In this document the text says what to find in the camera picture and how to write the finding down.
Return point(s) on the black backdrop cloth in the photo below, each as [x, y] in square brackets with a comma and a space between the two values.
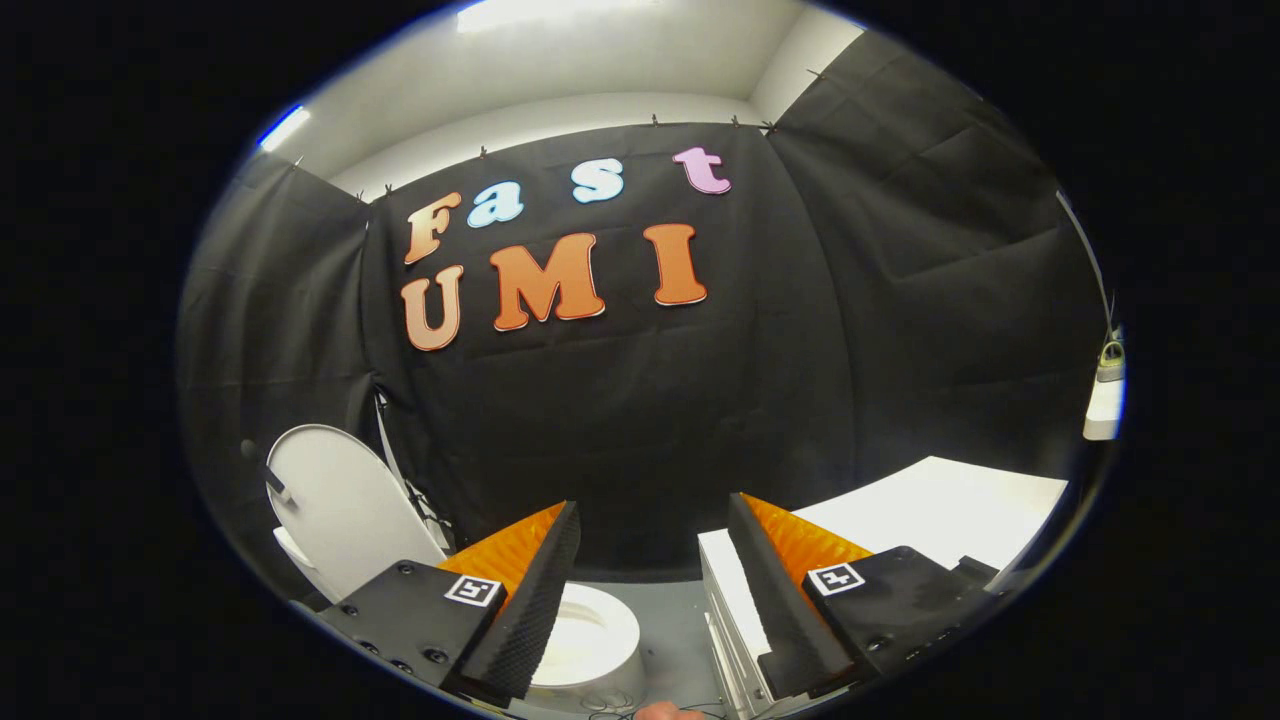
[620, 400]

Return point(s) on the small ceiling light panel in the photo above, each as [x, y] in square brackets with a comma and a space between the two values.
[284, 129]

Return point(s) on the tape roll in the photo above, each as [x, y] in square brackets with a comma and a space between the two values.
[1111, 365]

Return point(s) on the white ceramic toilet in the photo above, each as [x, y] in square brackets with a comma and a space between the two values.
[595, 640]

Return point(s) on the white drawer cabinet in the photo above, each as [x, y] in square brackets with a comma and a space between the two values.
[940, 510]

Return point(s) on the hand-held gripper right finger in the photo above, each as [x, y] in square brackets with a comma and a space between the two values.
[775, 610]

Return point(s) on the large ceiling light panel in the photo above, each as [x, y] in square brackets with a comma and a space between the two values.
[550, 12]

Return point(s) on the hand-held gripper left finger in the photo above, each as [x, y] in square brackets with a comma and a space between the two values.
[530, 610]

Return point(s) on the white wall shelf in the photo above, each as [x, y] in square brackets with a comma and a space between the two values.
[1104, 410]

